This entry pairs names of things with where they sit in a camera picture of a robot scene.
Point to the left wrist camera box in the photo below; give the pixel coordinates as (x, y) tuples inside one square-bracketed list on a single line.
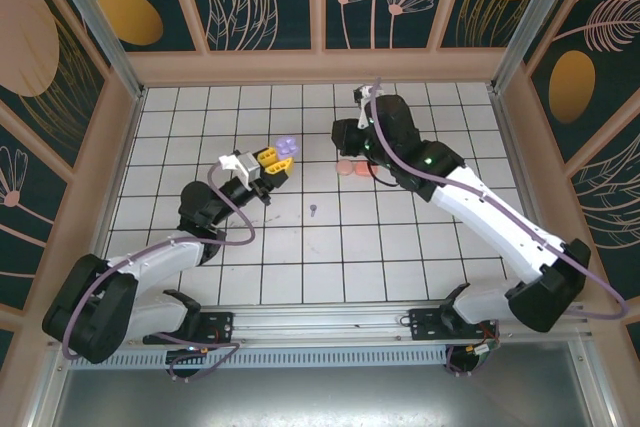
[(245, 164)]

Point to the light pink round earbud case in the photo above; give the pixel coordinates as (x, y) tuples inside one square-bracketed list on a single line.
[(344, 167)]

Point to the brushed metal base sheet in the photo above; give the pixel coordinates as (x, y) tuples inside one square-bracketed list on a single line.
[(320, 397)]

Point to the aluminium rail frame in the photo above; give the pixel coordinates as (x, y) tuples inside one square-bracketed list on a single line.
[(320, 319)]

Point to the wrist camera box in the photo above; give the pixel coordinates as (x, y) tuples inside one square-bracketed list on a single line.
[(245, 164), (364, 97)]

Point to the purple round earbud case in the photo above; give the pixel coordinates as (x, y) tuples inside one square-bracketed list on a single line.
[(286, 146)]

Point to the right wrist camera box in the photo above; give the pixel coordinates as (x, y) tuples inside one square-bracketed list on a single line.
[(364, 97)]

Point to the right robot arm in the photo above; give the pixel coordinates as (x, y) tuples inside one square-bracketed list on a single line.
[(490, 232)]

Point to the green circuit board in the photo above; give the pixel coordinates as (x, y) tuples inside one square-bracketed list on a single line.
[(481, 350)]

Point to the aluminium corner post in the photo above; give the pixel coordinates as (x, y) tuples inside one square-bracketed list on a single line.
[(95, 27), (535, 17)]

